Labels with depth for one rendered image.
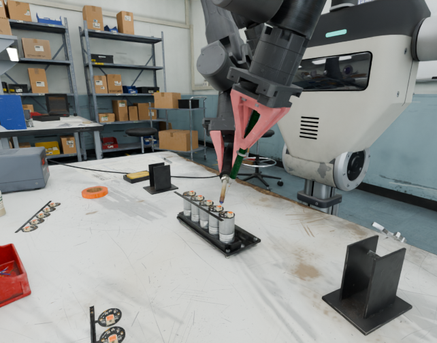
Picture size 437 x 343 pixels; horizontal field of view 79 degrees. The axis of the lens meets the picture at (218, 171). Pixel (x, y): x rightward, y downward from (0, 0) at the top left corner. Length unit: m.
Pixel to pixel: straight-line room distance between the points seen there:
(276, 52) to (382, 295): 0.30
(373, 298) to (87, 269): 0.36
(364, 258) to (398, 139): 2.70
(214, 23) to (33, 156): 0.54
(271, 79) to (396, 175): 2.80
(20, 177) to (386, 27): 0.96
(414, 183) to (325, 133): 2.33
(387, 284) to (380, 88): 0.46
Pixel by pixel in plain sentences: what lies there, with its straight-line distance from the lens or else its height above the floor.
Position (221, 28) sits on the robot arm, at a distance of 0.61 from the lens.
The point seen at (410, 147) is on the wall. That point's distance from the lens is 3.01.
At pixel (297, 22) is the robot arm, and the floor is 1.06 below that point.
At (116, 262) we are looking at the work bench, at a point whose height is 0.75.
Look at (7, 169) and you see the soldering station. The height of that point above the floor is 0.81.
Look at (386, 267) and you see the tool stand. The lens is 0.35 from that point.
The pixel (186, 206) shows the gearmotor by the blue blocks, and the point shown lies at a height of 0.79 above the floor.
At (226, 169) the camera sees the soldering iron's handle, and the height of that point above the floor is 0.86.
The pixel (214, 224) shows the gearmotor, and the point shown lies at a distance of 0.43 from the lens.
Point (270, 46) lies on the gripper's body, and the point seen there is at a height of 1.04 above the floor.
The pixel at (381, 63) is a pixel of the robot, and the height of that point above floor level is 1.05.
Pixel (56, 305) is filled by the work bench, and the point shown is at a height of 0.75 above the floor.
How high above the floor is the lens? 0.99
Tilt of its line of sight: 16 degrees down
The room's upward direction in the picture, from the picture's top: straight up
